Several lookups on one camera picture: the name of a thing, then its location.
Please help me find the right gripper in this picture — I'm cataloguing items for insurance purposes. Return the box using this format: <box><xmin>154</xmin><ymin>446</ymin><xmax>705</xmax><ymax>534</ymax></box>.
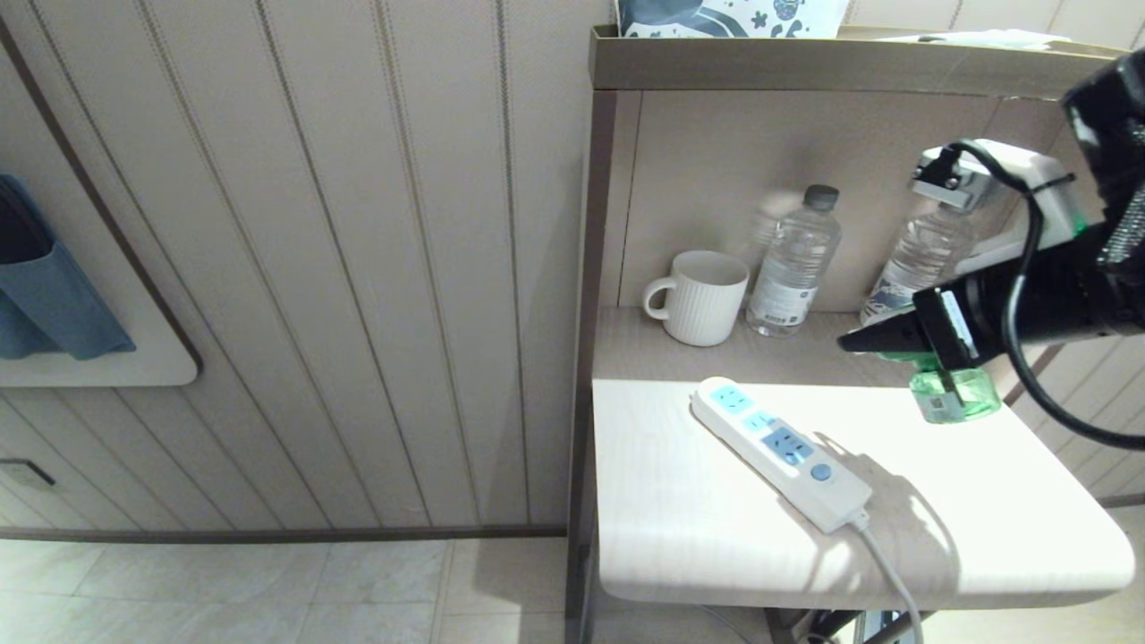
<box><xmin>836</xmin><ymin>255</ymin><xmax>1115</xmax><ymax>373</ymax></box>

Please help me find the green mosquito repellent device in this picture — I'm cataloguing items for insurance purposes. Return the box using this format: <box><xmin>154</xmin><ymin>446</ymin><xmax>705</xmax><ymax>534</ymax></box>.
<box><xmin>880</xmin><ymin>352</ymin><xmax>1003</xmax><ymax>425</ymax></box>

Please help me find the white power strip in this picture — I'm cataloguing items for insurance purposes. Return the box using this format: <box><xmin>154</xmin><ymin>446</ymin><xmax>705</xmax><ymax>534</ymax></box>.
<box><xmin>689</xmin><ymin>376</ymin><xmax>874</xmax><ymax>536</ymax></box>

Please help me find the clear water bottle blue label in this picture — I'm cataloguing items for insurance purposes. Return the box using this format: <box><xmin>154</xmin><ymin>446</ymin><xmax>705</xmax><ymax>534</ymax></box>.
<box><xmin>860</xmin><ymin>201</ymin><xmax>978</xmax><ymax>328</ymax></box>

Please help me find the clear water bottle grey cap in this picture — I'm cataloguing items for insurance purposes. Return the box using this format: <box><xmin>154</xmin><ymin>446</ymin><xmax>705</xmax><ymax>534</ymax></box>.
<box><xmin>746</xmin><ymin>184</ymin><xmax>843</xmax><ymax>339</ymax></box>

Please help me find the white ribbed mug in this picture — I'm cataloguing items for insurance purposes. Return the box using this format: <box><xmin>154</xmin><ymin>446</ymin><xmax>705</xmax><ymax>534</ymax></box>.
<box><xmin>642</xmin><ymin>250</ymin><xmax>751</xmax><ymax>348</ymax></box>

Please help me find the beige bedside shelf unit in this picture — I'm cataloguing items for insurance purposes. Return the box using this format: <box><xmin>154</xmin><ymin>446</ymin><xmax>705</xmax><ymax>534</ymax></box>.
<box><xmin>564</xmin><ymin>25</ymin><xmax>1145</xmax><ymax>644</ymax></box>

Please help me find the white paper sheet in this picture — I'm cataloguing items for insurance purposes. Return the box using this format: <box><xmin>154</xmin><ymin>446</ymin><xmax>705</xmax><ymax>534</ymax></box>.
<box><xmin>881</xmin><ymin>29</ymin><xmax>1072</xmax><ymax>51</ymax></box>

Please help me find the patterned white blue box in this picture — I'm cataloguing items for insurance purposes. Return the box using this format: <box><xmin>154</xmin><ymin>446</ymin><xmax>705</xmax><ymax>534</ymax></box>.
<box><xmin>615</xmin><ymin>0</ymin><xmax>852</xmax><ymax>39</ymax></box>

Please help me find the blue fabric pocket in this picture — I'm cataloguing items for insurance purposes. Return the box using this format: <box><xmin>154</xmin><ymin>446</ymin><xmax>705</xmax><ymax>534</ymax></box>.
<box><xmin>0</xmin><ymin>174</ymin><xmax>138</xmax><ymax>362</ymax></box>

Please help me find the black cable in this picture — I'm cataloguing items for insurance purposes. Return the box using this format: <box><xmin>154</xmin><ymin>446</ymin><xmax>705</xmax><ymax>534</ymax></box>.
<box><xmin>941</xmin><ymin>139</ymin><xmax>1145</xmax><ymax>451</ymax></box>

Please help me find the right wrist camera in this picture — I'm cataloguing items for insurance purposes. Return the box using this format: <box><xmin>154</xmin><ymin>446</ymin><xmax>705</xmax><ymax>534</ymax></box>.
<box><xmin>911</xmin><ymin>139</ymin><xmax>1089</xmax><ymax>275</ymax></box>

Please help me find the grey power strip cord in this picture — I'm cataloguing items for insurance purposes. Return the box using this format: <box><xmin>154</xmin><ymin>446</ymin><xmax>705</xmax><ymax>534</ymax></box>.
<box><xmin>854</xmin><ymin>510</ymin><xmax>927</xmax><ymax>644</ymax></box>

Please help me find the white wall panel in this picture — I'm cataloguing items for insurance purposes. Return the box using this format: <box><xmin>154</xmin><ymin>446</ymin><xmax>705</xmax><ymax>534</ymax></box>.
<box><xmin>0</xmin><ymin>18</ymin><xmax>201</xmax><ymax>388</ymax></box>

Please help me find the grey wall socket plate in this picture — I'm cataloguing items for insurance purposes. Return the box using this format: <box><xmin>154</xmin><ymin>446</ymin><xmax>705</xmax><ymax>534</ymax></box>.
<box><xmin>0</xmin><ymin>457</ymin><xmax>56</xmax><ymax>489</ymax></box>

